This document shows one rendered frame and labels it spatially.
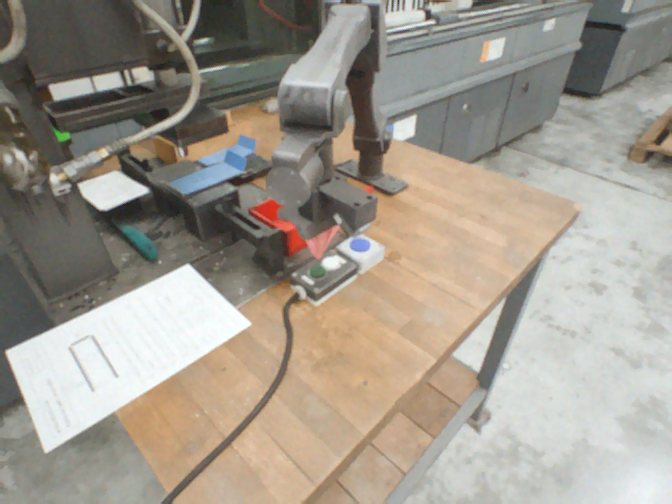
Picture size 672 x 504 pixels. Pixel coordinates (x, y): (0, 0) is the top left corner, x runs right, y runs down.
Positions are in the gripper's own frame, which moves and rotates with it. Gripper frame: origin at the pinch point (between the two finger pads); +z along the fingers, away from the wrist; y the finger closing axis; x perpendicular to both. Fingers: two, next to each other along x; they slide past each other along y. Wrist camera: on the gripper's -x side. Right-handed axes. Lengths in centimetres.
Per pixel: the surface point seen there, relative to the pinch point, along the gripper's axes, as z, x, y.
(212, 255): 7.6, 21.0, -8.9
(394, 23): -5, 110, 154
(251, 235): 0.7, 12.6, -4.5
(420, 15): -7, 110, 176
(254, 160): 6, 46, 19
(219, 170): -1.3, 35.1, 3.2
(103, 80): -8, 97, 4
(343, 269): 4.6, -2.3, 4.0
